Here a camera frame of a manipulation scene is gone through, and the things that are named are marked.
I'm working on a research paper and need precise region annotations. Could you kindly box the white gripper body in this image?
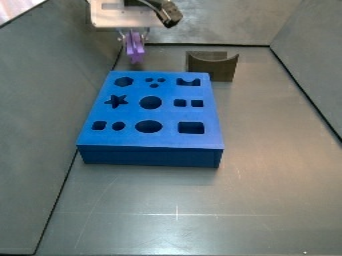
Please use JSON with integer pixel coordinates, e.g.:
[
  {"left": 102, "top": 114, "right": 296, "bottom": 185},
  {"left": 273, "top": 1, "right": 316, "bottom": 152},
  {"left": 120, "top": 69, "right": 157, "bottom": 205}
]
[{"left": 87, "top": 0, "right": 164, "bottom": 28}]

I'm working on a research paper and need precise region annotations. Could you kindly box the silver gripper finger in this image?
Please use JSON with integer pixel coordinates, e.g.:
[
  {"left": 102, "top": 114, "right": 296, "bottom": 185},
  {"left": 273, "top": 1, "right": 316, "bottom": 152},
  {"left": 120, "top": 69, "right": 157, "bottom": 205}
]
[
  {"left": 117, "top": 28, "right": 129, "bottom": 42},
  {"left": 141, "top": 27, "right": 150, "bottom": 42}
]

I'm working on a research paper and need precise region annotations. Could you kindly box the purple star-profile bar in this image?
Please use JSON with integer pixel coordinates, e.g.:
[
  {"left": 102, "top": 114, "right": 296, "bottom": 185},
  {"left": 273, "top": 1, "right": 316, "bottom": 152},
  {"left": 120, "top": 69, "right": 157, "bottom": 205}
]
[{"left": 126, "top": 31, "right": 145, "bottom": 64}]

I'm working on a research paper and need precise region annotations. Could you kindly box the dark curved fixture stand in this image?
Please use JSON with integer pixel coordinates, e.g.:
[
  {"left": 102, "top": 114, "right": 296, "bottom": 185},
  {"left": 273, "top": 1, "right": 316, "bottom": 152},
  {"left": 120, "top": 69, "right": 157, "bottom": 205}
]
[{"left": 186, "top": 51, "right": 240, "bottom": 82}]

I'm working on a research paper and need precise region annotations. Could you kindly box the blue foam shape board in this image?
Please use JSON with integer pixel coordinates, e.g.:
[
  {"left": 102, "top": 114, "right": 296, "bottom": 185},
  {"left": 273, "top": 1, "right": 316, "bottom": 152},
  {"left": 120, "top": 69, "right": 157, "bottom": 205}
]
[{"left": 77, "top": 71, "right": 225, "bottom": 168}]

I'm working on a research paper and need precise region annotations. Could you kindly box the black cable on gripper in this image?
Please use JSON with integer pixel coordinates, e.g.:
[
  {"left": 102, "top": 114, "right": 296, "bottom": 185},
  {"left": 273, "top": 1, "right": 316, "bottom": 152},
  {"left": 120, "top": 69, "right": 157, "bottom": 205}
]
[{"left": 137, "top": 0, "right": 185, "bottom": 29}]

